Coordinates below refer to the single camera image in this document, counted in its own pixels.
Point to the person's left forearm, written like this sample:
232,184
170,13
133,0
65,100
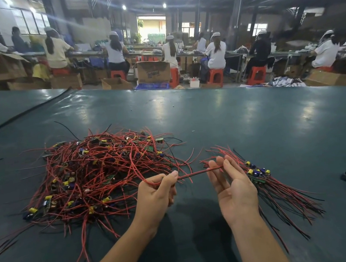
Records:
113,257

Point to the red plastic stool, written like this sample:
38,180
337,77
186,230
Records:
118,74
216,76
174,77
323,69
61,72
256,75

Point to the person's right hand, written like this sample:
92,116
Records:
236,193

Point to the blue plastic crate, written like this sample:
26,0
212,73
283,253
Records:
152,86

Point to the heap of black white items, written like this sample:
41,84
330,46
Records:
287,81

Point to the dark green table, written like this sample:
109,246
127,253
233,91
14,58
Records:
296,121

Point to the person's left hand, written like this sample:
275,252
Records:
156,199

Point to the yellow sack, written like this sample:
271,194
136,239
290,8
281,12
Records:
40,71

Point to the grid window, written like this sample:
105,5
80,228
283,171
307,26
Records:
30,21

